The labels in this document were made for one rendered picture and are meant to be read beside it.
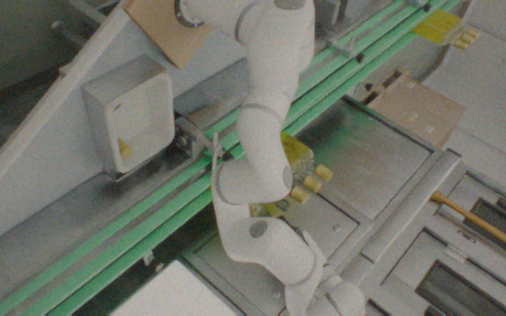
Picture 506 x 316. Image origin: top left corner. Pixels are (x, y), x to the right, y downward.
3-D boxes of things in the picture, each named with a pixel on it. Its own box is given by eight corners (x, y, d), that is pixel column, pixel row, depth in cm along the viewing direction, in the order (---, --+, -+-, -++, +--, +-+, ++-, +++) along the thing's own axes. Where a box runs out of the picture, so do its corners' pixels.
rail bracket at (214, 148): (191, 165, 122) (225, 191, 118) (190, 119, 110) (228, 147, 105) (199, 159, 124) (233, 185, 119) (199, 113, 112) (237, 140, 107)
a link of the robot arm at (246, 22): (237, 55, 102) (294, 89, 96) (230, 8, 91) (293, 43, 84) (266, 30, 105) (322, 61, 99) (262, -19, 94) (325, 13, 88)
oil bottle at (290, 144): (248, 137, 141) (303, 175, 133) (250, 124, 137) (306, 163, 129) (260, 128, 144) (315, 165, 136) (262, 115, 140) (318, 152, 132)
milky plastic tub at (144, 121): (97, 157, 112) (120, 177, 109) (80, 86, 95) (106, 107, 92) (153, 123, 122) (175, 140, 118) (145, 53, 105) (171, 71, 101)
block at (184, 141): (173, 146, 124) (191, 160, 121) (171, 121, 117) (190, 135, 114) (182, 140, 126) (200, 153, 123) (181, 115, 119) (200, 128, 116)
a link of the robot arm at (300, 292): (303, 238, 92) (352, 288, 103) (254, 279, 92) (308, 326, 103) (322, 263, 85) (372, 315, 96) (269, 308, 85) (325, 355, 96)
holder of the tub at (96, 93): (100, 170, 116) (120, 187, 113) (79, 85, 96) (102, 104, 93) (153, 136, 126) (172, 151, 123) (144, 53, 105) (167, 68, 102)
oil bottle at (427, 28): (398, 25, 192) (460, 56, 181) (402, 13, 188) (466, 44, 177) (404, 21, 195) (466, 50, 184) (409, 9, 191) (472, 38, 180)
